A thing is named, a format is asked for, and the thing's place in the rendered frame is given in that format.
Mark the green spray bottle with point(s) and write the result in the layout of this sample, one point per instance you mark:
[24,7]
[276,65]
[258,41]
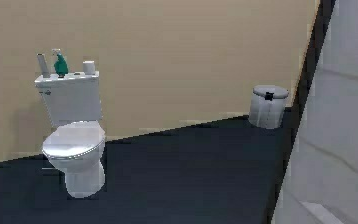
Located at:
[60,65]

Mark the grey cylinder tube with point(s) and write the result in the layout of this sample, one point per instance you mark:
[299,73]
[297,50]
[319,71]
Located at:
[43,65]

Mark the grey lidded bin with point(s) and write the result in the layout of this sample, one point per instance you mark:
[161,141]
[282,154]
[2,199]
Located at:
[267,107]

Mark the white room door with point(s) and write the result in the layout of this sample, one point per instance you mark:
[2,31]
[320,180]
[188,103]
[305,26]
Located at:
[333,133]

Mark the white toilet paper roll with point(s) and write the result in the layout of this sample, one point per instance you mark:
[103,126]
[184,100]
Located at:
[89,67]

